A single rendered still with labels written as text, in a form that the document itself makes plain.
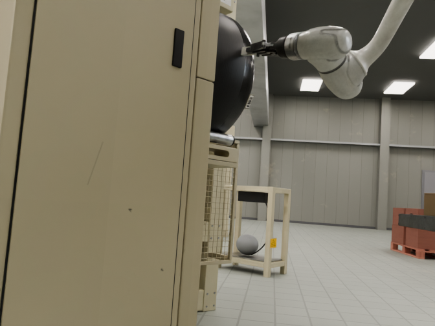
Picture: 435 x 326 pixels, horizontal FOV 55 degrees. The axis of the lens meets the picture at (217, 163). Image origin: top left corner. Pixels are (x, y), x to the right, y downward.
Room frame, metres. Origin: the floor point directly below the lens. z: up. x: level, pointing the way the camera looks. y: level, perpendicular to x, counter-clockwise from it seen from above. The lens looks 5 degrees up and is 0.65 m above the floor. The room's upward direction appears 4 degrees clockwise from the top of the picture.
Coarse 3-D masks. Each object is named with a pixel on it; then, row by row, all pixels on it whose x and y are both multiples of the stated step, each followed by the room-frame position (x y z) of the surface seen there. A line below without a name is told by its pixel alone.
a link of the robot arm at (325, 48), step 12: (300, 36) 1.28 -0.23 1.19; (312, 36) 1.24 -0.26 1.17; (324, 36) 1.21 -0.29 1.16; (336, 36) 1.19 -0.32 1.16; (348, 36) 1.21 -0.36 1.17; (300, 48) 1.28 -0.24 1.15; (312, 48) 1.24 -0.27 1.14; (324, 48) 1.22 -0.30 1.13; (336, 48) 1.20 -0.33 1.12; (348, 48) 1.22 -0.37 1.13; (312, 60) 1.28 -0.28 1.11; (324, 60) 1.25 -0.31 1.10; (336, 60) 1.26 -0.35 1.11; (324, 72) 1.31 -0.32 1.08
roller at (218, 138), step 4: (212, 132) 1.62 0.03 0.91; (216, 132) 1.64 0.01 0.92; (212, 136) 1.61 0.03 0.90; (216, 136) 1.63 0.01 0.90; (220, 136) 1.64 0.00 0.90; (224, 136) 1.65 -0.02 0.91; (228, 136) 1.67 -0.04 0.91; (232, 136) 1.69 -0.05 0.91; (212, 140) 1.63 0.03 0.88; (216, 140) 1.64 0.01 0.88; (220, 140) 1.65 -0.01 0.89; (224, 140) 1.66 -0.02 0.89; (228, 140) 1.67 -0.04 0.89; (232, 140) 1.69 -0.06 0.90; (224, 144) 1.68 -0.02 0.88; (228, 144) 1.69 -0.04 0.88; (232, 144) 1.70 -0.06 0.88
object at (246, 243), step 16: (240, 192) 4.04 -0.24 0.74; (256, 192) 3.92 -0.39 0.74; (272, 192) 3.74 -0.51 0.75; (288, 192) 3.96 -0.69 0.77; (240, 208) 4.32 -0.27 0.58; (272, 208) 3.74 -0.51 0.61; (288, 208) 3.98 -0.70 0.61; (240, 224) 4.33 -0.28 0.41; (272, 224) 3.75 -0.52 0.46; (288, 224) 3.99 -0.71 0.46; (240, 240) 4.04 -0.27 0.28; (256, 240) 4.03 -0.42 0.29; (272, 240) 3.76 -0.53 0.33; (288, 240) 4.00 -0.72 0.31; (240, 256) 3.98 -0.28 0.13; (256, 256) 4.07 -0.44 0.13
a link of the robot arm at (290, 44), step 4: (296, 32) 1.32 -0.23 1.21; (300, 32) 1.30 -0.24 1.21; (288, 36) 1.33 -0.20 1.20; (292, 36) 1.31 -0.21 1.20; (296, 36) 1.29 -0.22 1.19; (288, 40) 1.32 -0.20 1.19; (292, 40) 1.31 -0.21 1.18; (296, 40) 1.29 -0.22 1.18; (284, 44) 1.33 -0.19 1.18; (288, 44) 1.32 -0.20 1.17; (292, 44) 1.30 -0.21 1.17; (284, 48) 1.33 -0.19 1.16; (288, 48) 1.32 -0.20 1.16; (292, 48) 1.31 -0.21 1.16; (288, 52) 1.33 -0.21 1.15; (292, 52) 1.32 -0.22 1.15; (296, 52) 1.31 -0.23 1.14; (288, 56) 1.34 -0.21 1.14; (292, 56) 1.33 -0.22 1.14; (296, 56) 1.32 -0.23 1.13
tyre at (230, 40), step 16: (224, 16) 1.58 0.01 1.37; (224, 32) 1.50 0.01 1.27; (240, 32) 1.58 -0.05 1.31; (224, 48) 1.48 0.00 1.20; (240, 48) 1.54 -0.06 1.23; (224, 64) 1.48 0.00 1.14; (240, 64) 1.53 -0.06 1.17; (224, 80) 1.50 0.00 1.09; (240, 80) 1.55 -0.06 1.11; (224, 96) 1.53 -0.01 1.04; (240, 96) 1.58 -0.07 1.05; (224, 112) 1.58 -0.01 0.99; (240, 112) 1.63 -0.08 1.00; (224, 128) 1.65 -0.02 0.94
